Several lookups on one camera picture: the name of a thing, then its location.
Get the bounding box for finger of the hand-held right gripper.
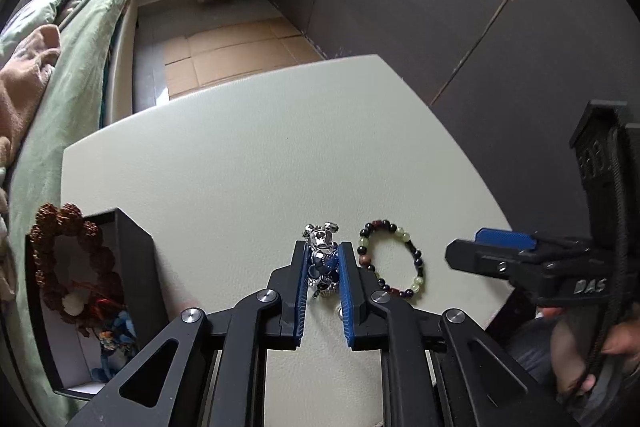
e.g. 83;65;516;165
474;228;596;259
445;238;543;293

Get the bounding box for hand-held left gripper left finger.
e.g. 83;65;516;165
65;240;309;427

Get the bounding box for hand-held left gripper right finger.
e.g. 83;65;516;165
339;242;576;427

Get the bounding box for green and dark bead bracelet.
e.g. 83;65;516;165
357;219;427;299

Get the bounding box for black jewelry box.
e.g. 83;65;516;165
25;207;169;404

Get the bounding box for blue cord bracelet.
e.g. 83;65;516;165
91;311;139;384

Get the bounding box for brown bead bracelet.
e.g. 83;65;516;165
28;203;127;325

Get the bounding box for person's right hand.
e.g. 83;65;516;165
542;307;640;400

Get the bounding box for person's grey pants leg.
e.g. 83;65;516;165
500;307;566;403

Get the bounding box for white square table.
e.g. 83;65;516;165
61;54;517;427

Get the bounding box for grey wardrobe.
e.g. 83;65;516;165
259;0;640;268

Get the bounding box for flattened cardboard sheet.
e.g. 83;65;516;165
164;18;327;101

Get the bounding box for bed with green sheet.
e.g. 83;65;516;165
0;0;139;427

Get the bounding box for pink fleece blanket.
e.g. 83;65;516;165
0;23;64;305

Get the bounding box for pale green floral quilt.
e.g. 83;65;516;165
0;0;84;55

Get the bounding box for black wrist strap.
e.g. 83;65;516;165
585;127;632;390

